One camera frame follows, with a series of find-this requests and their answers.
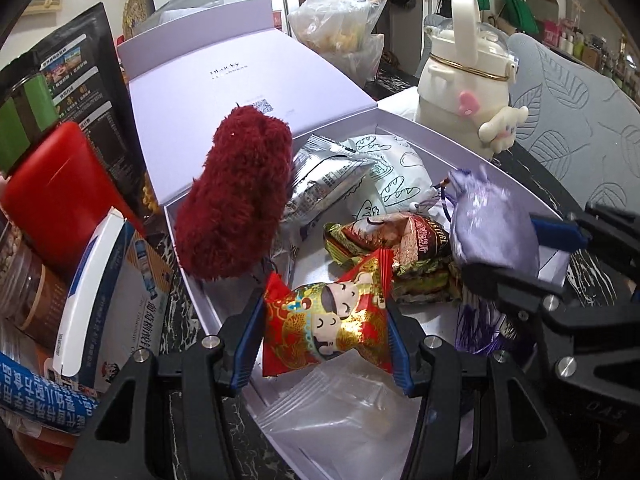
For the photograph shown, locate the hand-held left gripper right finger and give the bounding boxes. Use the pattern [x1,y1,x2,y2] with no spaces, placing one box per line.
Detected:
[386,305,571,480]

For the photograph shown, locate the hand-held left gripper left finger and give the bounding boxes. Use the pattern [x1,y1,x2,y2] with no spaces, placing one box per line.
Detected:
[65,300,266,480]

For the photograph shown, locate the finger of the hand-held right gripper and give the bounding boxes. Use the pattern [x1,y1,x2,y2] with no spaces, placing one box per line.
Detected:
[530,201,640,271]
[460,260,558,323]

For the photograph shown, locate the purple tasselled sachet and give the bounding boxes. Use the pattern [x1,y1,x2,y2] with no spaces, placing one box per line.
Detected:
[430,162,541,356]

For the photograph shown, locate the clear zip bag with snack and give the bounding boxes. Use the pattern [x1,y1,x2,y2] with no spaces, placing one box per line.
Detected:
[257,355,426,476]

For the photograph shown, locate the red gold candy packet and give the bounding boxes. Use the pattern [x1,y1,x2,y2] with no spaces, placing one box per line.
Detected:
[262,247,396,378]

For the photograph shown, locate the white bread-print packet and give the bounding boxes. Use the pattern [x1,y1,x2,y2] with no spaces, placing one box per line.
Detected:
[347,134,436,221]

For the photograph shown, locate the dark red fuzzy scrunchie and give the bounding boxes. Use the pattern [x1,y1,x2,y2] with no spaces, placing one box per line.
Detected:
[174,105,293,281]

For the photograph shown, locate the silver snack packet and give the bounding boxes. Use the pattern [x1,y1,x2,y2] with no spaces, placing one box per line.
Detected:
[285,135,376,233]

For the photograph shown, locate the lavender gift box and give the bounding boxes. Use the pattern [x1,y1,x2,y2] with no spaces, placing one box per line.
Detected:
[116,0,581,480]

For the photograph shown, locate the grey leaf-pattern chair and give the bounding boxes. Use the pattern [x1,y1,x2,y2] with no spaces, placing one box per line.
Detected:
[505,34,640,211]

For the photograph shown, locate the blue and white medicine box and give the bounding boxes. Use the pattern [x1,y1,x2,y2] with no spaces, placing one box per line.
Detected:
[52,207,176,401]

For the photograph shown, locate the cream cartoon water bottle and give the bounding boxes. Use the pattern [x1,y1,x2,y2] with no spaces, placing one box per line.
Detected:
[416,0,531,158]

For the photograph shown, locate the row of bottles and jars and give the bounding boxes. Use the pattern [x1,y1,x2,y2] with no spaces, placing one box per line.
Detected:
[542,17,640,91]

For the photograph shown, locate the blue tablet tube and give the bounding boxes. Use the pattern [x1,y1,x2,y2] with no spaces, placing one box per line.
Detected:
[0,350,101,431]

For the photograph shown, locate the golden brown spice jar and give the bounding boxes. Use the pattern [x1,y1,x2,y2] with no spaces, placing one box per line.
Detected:
[0,225,76,351]

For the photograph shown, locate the red bottle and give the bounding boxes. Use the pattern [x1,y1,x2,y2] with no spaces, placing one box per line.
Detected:
[0,121,146,281]

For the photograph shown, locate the clear plastic bag of food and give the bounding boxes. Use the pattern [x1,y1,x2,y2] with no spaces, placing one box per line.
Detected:
[287,0,391,83]

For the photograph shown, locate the black printed pouch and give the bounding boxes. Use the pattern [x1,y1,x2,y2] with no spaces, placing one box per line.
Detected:
[0,2,146,211]

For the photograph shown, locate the green-label dark jar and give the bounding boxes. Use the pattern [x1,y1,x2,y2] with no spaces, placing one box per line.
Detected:
[0,72,58,173]

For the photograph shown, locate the grey plastic mailer bags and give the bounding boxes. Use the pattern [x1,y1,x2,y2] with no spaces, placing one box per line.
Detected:
[145,0,221,26]

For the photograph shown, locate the woven rattan mat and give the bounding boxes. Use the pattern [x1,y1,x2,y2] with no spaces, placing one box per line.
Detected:
[122,0,153,41]

